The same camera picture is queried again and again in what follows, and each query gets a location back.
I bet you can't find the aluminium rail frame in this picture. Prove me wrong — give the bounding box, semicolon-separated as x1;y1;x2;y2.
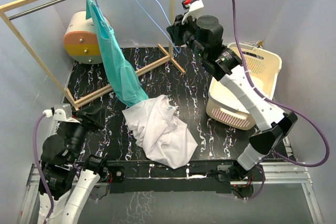
25;129;325;224

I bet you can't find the teal t shirt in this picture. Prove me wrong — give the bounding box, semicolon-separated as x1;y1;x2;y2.
86;0;149;107

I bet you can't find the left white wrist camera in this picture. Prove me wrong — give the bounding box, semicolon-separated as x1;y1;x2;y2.
43;103;80;123

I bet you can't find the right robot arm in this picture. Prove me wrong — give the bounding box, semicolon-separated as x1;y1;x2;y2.
166;15;298;180

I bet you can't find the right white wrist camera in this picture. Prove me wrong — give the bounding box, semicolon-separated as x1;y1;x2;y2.
182;0;204;25

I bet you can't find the wooden clothes rack frame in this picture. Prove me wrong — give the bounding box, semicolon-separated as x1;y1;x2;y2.
1;0;185;111

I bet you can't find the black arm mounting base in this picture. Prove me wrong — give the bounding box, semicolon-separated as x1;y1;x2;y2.
95;160;265;194

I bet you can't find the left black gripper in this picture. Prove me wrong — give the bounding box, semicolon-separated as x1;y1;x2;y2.
66;103;106;162

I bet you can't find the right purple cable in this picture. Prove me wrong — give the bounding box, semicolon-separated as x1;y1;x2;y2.
195;0;330;200

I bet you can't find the purple cable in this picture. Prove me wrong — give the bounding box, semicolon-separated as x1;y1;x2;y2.
195;0;330;200
34;113;57;224

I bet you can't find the white t shirt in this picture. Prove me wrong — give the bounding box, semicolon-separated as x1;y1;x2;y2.
122;95;198;169

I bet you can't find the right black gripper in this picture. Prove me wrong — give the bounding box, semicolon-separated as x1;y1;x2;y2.
167;13;207;60

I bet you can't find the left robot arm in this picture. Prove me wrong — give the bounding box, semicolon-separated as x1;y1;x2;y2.
33;103;110;223

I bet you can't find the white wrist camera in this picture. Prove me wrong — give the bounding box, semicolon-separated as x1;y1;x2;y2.
182;0;204;25
43;103;80;123

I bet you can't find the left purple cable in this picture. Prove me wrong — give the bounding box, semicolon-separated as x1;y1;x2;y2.
34;113;57;224

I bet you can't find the blue wire hanger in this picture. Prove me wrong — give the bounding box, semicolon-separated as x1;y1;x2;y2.
86;0;114;36
133;0;182;54

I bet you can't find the cream orange yellow drum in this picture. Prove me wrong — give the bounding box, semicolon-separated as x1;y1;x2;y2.
63;11;102;65

